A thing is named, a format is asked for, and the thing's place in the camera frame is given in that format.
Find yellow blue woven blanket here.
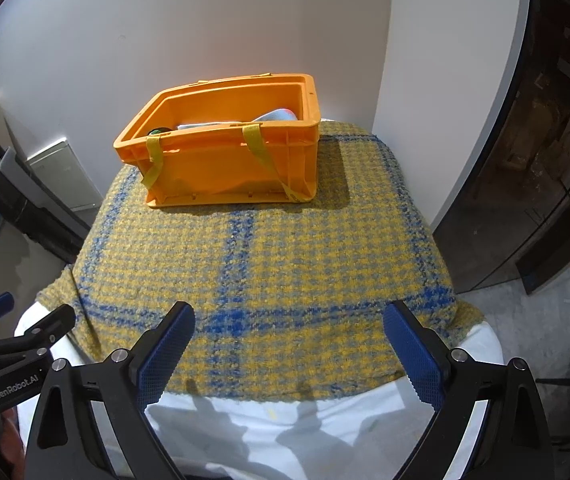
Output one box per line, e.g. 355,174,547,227
37,120,486,403

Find white bed sheet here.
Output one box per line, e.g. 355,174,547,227
15,305,506,480

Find orange plastic crate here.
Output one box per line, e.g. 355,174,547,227
113,71,322,210

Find black and grey appliance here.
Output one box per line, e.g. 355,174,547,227
0,146,90,263

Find white items inside crate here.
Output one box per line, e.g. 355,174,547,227
177,108,299,131

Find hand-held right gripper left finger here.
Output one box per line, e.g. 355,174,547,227
24,301,197,480

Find dark wooden cabinet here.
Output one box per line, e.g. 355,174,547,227
432,0,570,296

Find white wall panel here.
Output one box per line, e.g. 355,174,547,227
27,139,103,211

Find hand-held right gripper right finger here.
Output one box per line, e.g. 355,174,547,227
382,301,553,480

